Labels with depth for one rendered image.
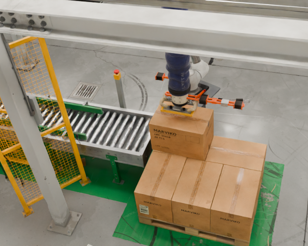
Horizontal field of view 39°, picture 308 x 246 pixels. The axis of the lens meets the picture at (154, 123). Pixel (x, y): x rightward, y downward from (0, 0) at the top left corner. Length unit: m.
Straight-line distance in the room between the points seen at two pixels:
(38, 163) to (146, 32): 2.68
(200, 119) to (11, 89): 1.97
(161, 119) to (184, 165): 0.55
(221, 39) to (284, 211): 3.56
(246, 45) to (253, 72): 5.12
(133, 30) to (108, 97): 4.74
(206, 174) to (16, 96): 2.07
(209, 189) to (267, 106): 2.12
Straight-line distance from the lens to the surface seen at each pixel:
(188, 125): 4.51
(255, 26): 1.62
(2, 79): 3.62
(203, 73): 5.16
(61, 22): 1.92
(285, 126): 5.94
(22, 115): 3.85
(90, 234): 4.94
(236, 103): 4.29
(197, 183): 4.50
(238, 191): 4.44
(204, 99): 4.34
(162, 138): 4.65
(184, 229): 4.80
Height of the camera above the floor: 4.05
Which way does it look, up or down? 43 degrees down
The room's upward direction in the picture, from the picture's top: 7 degrees counter-clockwise
